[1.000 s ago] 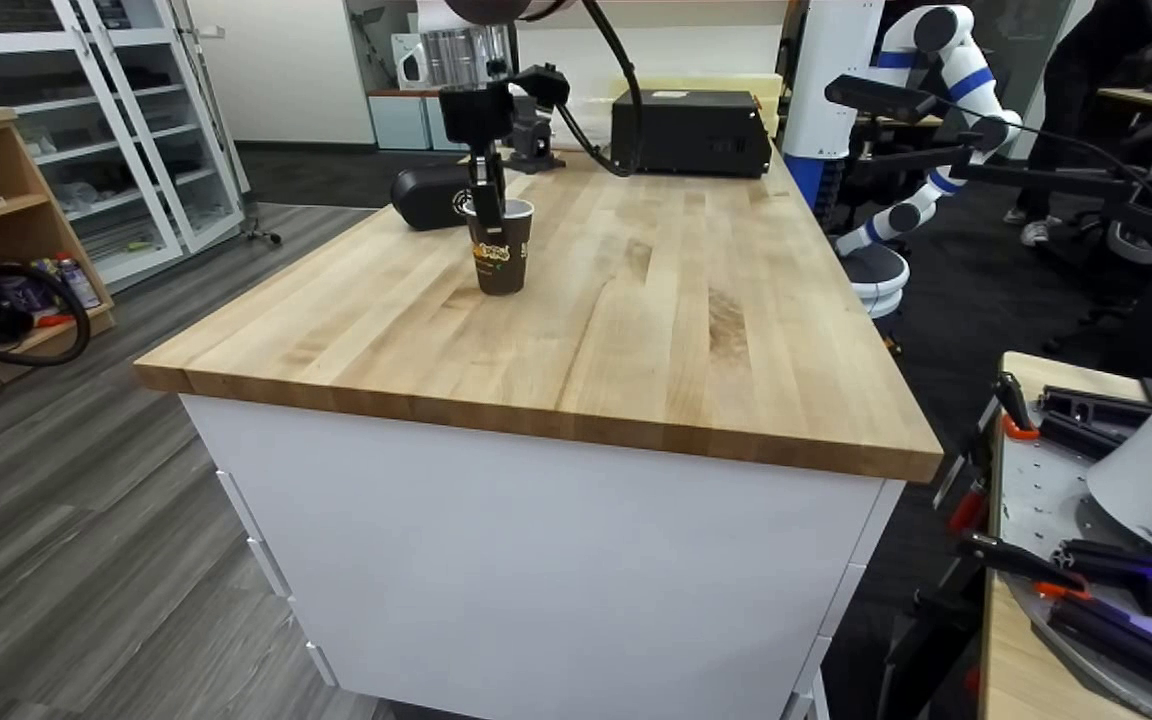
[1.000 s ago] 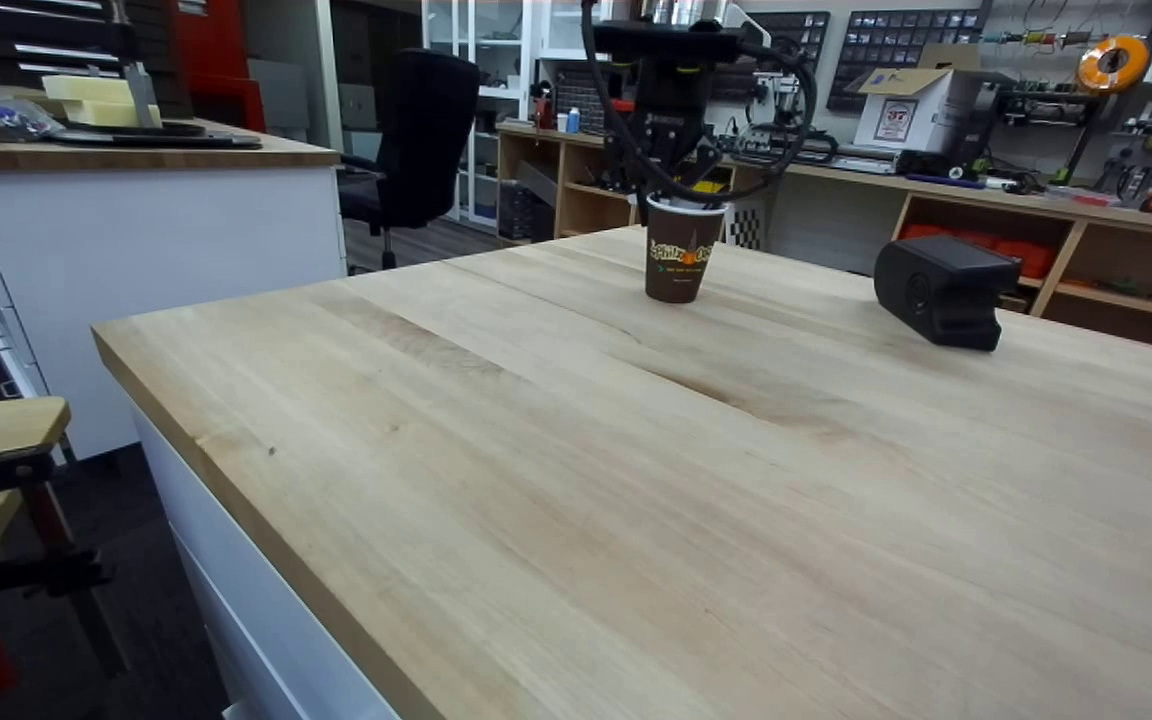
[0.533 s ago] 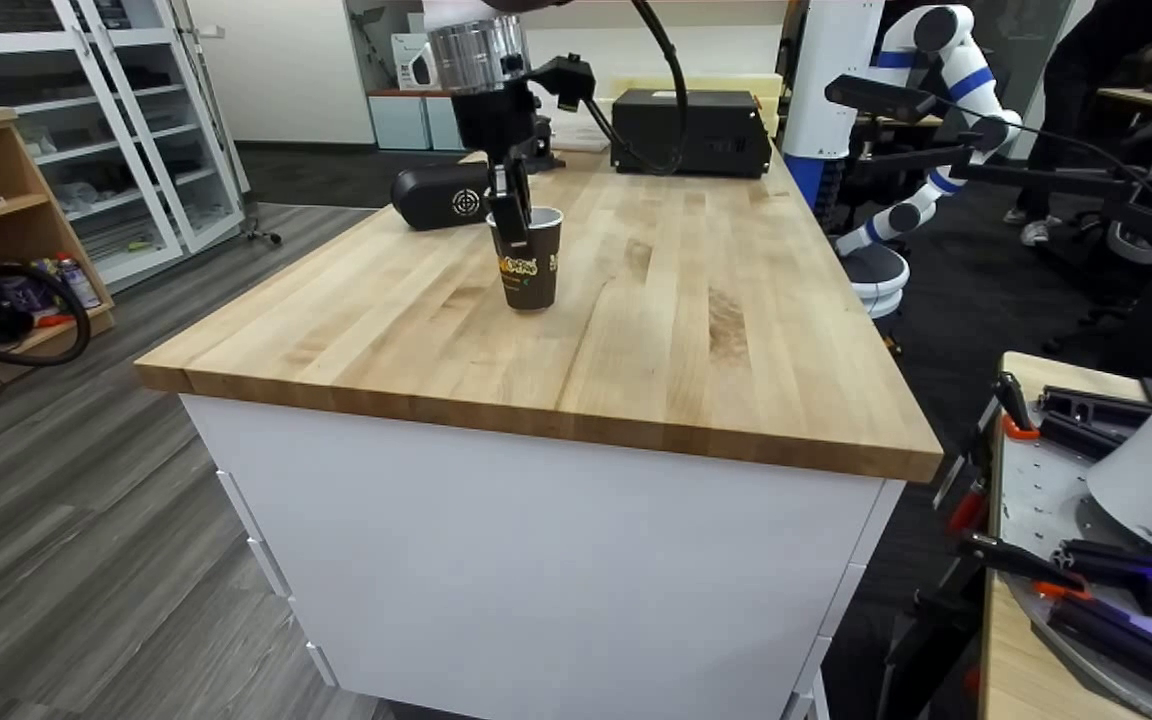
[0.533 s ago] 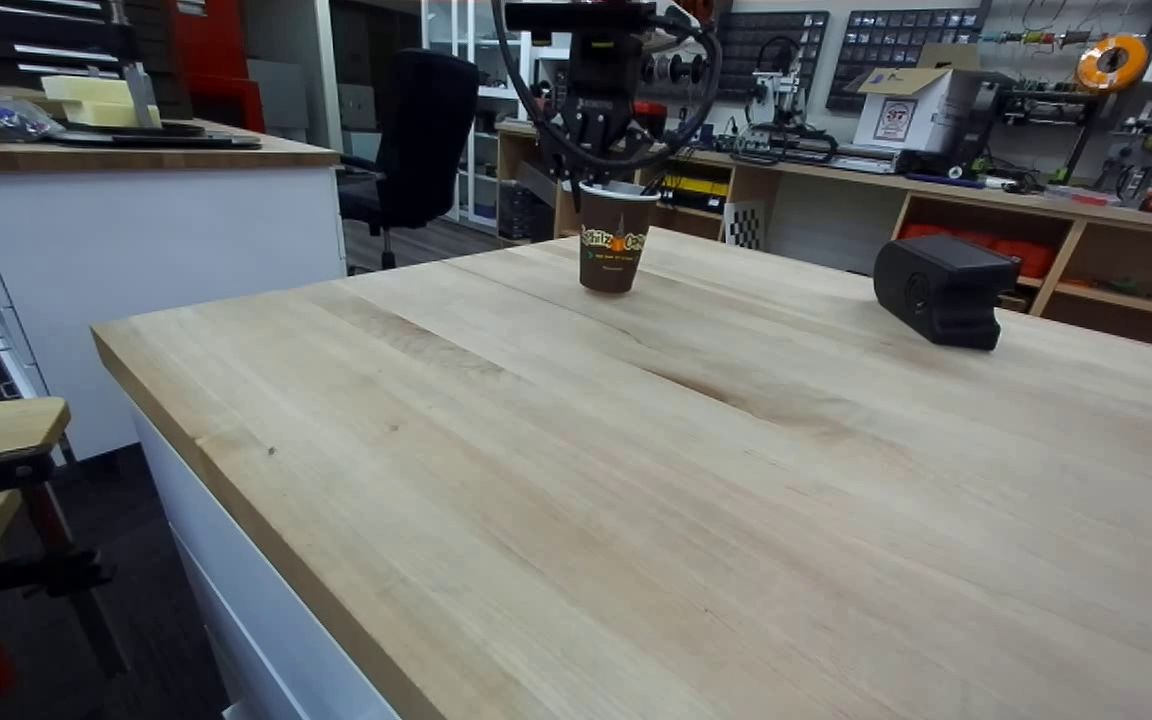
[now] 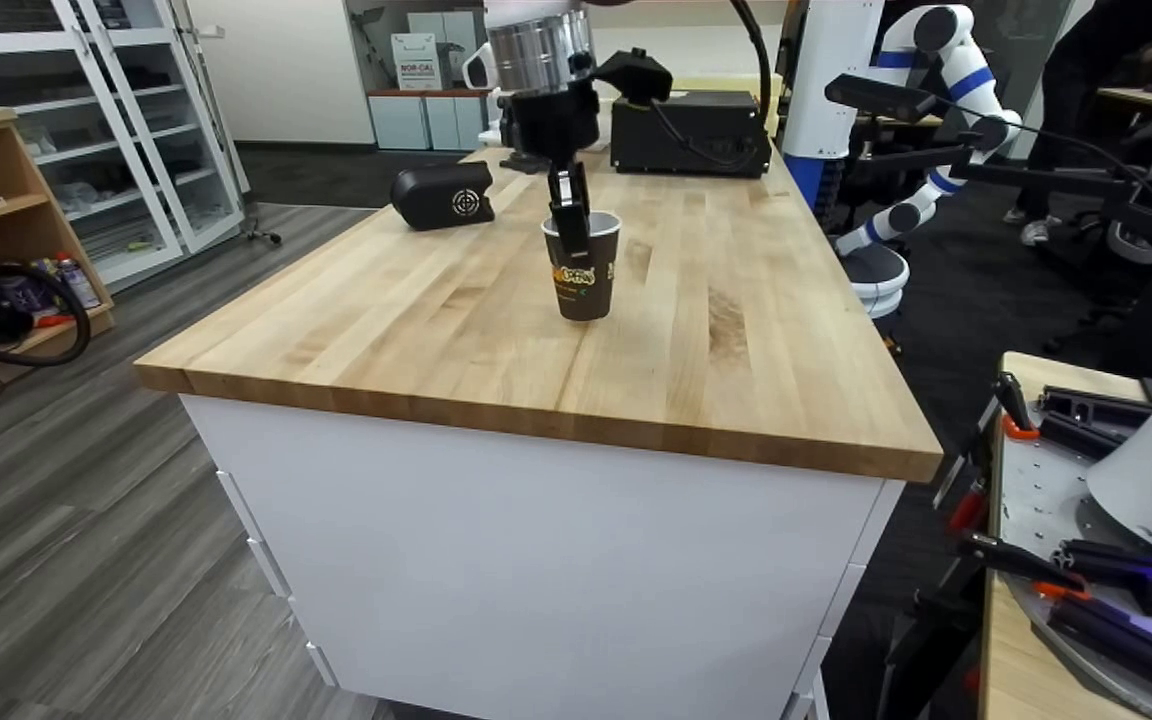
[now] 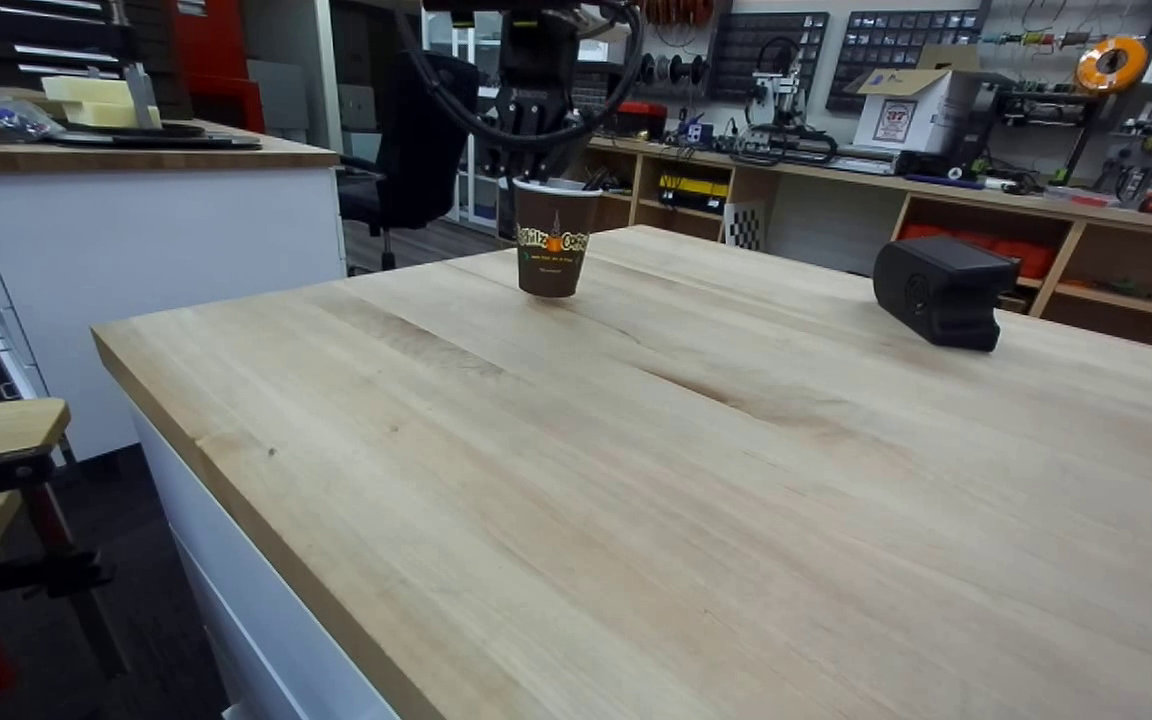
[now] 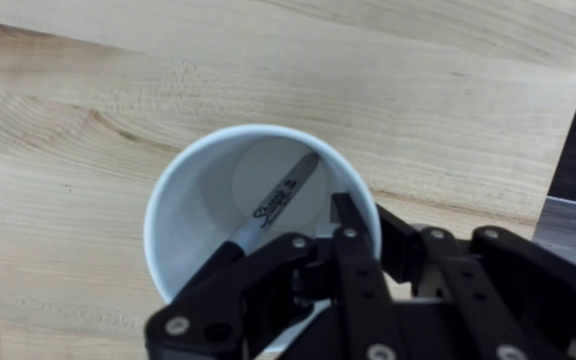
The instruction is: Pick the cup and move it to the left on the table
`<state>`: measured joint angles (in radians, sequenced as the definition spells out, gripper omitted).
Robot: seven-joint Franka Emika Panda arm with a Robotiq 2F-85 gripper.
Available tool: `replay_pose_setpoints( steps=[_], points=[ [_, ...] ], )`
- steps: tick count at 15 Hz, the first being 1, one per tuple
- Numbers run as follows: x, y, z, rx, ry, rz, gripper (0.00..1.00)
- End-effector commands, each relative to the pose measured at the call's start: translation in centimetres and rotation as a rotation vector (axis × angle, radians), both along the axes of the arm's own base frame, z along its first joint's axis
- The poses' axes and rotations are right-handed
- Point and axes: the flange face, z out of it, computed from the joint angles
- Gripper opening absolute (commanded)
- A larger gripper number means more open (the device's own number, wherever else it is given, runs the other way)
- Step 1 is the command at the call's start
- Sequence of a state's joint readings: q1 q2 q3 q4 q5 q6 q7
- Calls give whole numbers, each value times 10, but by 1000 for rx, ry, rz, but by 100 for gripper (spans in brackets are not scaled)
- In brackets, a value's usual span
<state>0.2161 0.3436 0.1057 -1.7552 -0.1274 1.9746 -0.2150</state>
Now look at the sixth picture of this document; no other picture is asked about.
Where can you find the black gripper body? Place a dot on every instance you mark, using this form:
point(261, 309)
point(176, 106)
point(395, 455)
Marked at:
point(540, 134)

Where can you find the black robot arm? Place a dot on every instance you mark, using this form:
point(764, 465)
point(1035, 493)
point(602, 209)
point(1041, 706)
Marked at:
point(537, 45)

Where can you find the black office chair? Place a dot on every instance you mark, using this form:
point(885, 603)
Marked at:
point(409, 144)

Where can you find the pale yellow paper stack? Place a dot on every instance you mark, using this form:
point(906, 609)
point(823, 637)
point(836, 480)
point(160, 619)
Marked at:
point(92, 101)

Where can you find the black rectangular box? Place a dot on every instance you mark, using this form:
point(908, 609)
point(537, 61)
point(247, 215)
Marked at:
point(943, 292)

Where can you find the red storage bin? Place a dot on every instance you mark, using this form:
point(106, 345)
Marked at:
point(981, 248)

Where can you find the yellow and black case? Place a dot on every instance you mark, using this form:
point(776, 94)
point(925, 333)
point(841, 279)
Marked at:
point(693, 189)

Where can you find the orange tape roll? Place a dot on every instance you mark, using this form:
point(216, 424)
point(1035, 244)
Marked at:
point(1113, 61)

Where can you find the flat black tray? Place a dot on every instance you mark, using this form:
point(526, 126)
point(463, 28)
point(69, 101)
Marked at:
point(160, 134)

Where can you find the red tool cabinet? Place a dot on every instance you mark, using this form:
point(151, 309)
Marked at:
point(216, 61)

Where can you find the white cardboard box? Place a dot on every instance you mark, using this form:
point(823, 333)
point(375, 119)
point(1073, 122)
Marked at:
point(908, 114)

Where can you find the small dark tool pegboard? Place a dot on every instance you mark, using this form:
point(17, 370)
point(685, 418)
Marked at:
point(763, 45)

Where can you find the white counter with wooden top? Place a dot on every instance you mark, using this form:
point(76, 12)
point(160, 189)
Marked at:
point(151, 267)

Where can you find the wooden workbench with shelves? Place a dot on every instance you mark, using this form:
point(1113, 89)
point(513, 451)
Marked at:
point(1110, 221)

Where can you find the wide dark tool pegboard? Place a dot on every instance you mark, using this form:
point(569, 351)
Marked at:
point(900, 38)

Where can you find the brown paper cup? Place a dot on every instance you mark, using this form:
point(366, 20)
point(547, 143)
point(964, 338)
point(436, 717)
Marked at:
point(552, 253)

